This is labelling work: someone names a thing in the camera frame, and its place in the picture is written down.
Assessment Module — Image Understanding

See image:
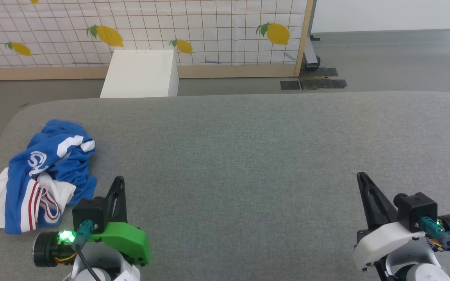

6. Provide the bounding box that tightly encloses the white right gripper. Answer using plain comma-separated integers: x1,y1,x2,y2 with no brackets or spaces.
352,171,450,272

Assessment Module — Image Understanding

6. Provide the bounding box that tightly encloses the grey metal stand leg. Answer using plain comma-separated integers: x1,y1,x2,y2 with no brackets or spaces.
304,0,322,71

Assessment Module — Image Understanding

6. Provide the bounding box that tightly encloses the lemon print partition screen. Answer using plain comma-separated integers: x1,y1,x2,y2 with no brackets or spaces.
0,0,315,81

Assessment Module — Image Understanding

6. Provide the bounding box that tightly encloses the long black floor tape patch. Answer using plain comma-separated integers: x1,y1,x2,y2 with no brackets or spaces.
299,68,348,91

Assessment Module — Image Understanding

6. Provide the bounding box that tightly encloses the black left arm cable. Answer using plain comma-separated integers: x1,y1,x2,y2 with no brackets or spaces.
72,219,101,281

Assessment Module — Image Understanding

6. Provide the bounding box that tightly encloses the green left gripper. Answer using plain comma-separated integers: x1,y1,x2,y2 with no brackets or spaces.
33,176,152,269

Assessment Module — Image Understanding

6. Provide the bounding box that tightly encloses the grey fabric sofa cushion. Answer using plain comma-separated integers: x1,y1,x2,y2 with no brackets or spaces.
0,91,450,281

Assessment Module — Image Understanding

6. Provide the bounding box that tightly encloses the white rectangular box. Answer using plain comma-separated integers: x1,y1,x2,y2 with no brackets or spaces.
100,49,180,98

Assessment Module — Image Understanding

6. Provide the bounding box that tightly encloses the blue white sports jersey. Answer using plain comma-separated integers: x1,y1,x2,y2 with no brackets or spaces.
0,119,98,235

